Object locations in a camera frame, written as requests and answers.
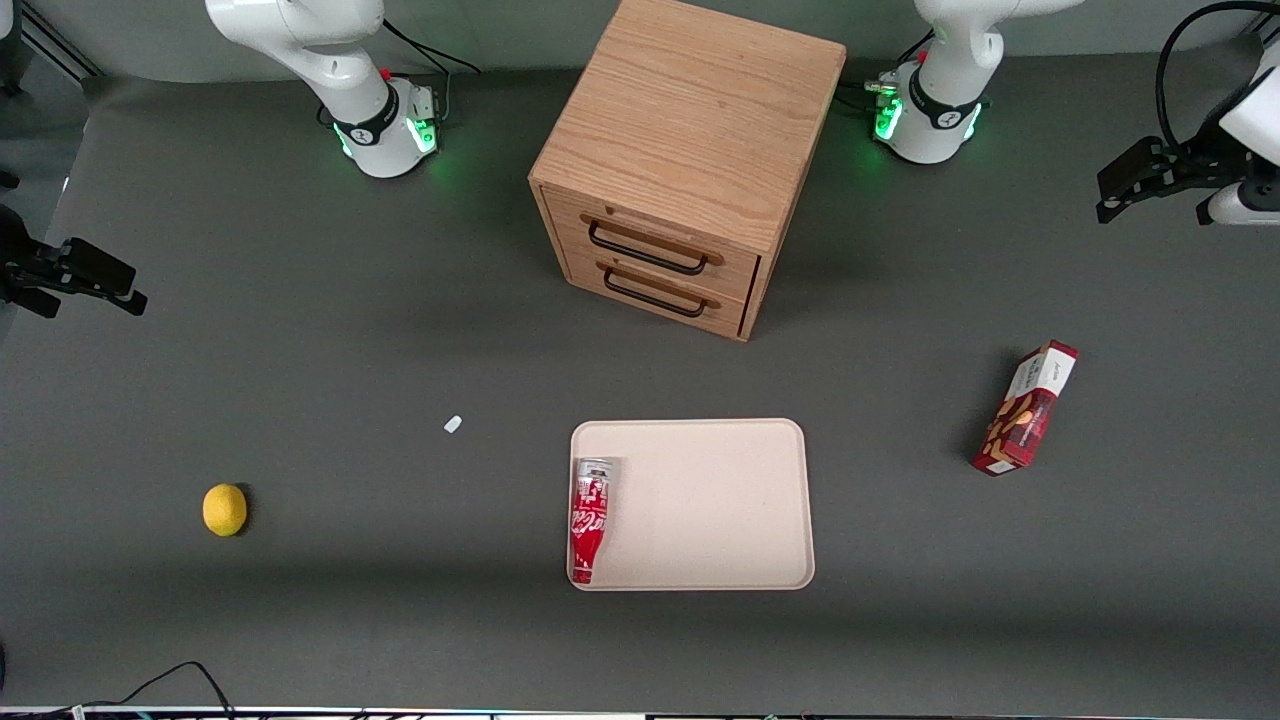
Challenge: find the black drawer handle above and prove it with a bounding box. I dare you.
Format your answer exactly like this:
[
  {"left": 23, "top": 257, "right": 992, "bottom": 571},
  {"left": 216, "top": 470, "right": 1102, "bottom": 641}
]
[
  {"left": 587, "top": 220, "right": 714, "bottom": 277},
  {"left": 602, "top": 267, "right": 710, "bottom": 320}
]

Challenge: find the black left arm base cable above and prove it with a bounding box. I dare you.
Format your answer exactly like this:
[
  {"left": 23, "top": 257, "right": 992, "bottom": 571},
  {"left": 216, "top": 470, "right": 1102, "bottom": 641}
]
[{"left": 838, "top": 28, "right": 937, "bottom": 113}]

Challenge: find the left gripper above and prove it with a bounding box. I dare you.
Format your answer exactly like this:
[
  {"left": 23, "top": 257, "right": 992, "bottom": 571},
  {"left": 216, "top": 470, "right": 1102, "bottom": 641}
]
[{"left": 1096, "top": 130, "right": 1257, "bottom": 228}]

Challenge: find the beige plastic tray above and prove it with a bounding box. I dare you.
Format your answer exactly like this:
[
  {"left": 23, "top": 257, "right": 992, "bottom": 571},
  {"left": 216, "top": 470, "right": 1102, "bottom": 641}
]
[{"left": 568, "top": 418, "right": 816, "bottom": 592}]

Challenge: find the wooden drawer cabinet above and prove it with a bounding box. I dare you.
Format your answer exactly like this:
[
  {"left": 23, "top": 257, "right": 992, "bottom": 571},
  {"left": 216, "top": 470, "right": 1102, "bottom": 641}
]
[{"left": 528, "top": 0, "right": 848, "bottom": 344}]

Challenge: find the red cookie box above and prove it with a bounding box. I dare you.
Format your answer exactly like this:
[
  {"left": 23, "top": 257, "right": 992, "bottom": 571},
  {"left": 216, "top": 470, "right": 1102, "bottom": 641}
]
[{"left": 971, "top": 340, "right": 1080, "bottom": 478}]

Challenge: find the black arm base cable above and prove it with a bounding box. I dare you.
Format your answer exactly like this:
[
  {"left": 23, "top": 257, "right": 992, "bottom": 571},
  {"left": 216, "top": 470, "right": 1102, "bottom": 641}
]
[
  {"left": 383, "top": 18, "right": 482, "bottom": 129},
  {"left": 838, "top": 28, "right": 937, "bottom": 113}
]

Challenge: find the yellow lemon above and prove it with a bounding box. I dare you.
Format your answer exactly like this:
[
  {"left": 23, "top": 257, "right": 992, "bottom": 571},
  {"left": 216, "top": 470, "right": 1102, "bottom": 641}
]
[{"left": 202, "top": 483, "right": 249, "bottom": 538}]

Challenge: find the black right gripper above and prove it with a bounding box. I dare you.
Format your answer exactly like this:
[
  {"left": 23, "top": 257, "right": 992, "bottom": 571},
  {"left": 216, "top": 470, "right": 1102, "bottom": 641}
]
[{"left": 0, "top": 204, "right": 149, "bottom": 320}]

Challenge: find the black cable on table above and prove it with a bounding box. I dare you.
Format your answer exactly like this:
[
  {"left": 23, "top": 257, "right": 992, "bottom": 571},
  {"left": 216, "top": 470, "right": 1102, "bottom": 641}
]
[{"left": 72, "top": 661, "right": 237, "bottom": 717}]

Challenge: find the red cola bottle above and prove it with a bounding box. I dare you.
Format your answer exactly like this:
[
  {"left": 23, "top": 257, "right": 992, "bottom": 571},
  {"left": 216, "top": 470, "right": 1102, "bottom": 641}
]
[{"left": 570, "top": 458, "right": 621, "bottom": 585}]

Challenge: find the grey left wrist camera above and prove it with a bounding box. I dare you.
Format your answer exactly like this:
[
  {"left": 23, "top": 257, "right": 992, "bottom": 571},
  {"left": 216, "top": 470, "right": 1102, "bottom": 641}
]
[{"left": 1198, "top": 183, "right": 1280, "bottom": 228}]

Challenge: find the black right arm base cable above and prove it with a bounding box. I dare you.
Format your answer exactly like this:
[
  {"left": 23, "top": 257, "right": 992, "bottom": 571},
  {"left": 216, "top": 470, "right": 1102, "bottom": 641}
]
[{"left": 383, "top": 18, "right": 482, "bottom": 129}]

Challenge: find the wooden drawer front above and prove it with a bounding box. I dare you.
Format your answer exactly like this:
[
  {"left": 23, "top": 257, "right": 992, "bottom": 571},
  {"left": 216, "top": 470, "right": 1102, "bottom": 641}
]
[
  {"left": 563, "top": 246, "right": 755, "bottom": 338},
  {"left": 545, "top": 186, "right": 763, "bottom": 301}
]

